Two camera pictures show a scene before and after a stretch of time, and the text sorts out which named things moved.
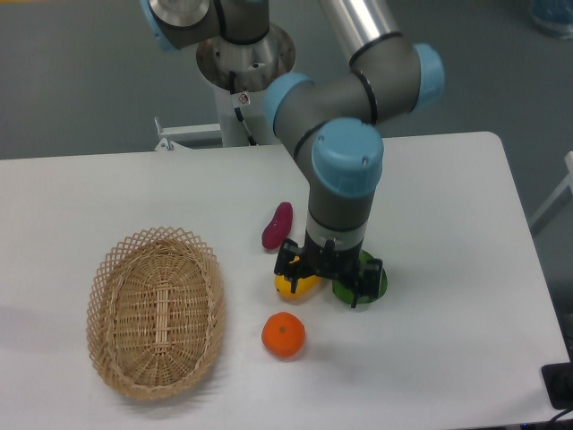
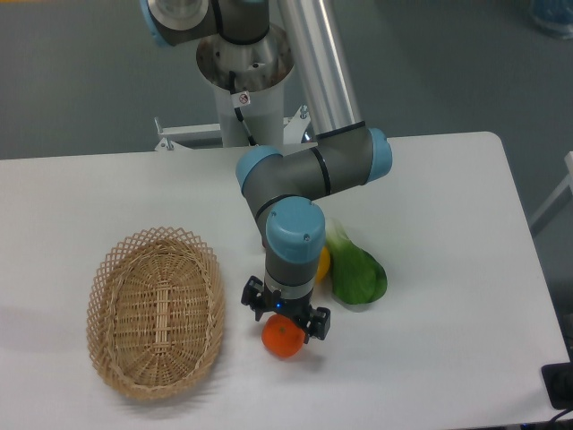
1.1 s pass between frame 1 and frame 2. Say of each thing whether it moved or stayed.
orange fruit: stayed
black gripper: moved
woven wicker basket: stayed
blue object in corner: stayed
